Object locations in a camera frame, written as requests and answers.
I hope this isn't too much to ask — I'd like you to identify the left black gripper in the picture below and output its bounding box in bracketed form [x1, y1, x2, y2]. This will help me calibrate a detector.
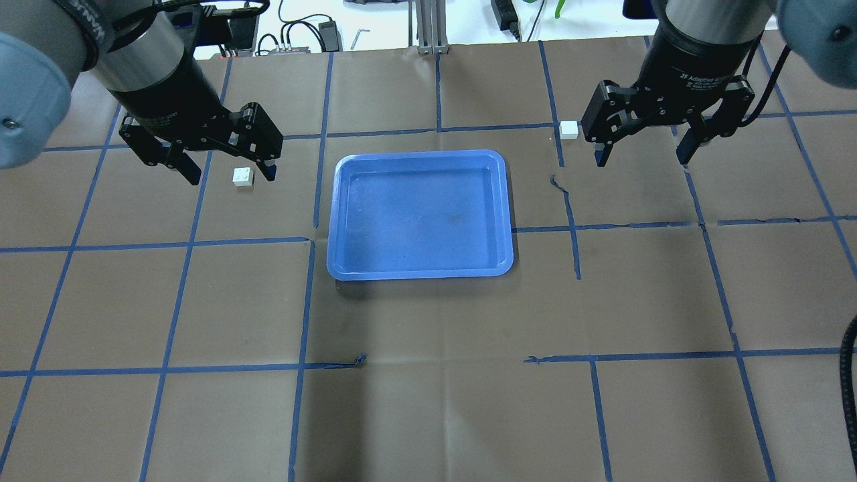
[119, 60, 283, 186]

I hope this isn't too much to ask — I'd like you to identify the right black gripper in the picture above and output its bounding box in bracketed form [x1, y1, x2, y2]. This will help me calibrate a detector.
[580, 30, 757, 168]

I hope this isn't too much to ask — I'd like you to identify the white block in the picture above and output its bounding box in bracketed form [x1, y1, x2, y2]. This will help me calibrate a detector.
[232, 167, 255, 188]
[559, 120, 580, 141]

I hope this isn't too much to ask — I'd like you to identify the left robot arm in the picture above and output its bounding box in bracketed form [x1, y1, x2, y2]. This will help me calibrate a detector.
[1, 1, 283, 185]

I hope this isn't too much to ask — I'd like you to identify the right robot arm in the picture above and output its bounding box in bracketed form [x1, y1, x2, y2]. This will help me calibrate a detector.
[580, 1, 856, 167]

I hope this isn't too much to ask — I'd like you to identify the blue plastic tray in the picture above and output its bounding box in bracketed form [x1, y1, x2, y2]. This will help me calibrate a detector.
[325, 149, 515, 281]

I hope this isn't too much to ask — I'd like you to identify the black power adapter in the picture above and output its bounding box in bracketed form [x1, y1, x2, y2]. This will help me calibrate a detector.
[318, 19, 342, 52]

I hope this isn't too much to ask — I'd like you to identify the hex key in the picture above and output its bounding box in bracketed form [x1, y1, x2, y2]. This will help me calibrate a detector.
[349, 28, 371, 51]

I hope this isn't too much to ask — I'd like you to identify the black power brick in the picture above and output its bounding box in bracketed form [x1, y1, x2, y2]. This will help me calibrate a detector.
[489, 0, 520, 33]

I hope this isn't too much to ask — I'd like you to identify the usb hub with cables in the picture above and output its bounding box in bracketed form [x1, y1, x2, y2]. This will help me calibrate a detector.
[255, 46, 311, 57]

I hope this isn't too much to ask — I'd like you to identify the aluminium frame post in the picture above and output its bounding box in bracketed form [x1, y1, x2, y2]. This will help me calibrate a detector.
[412, 1, 449, 55]

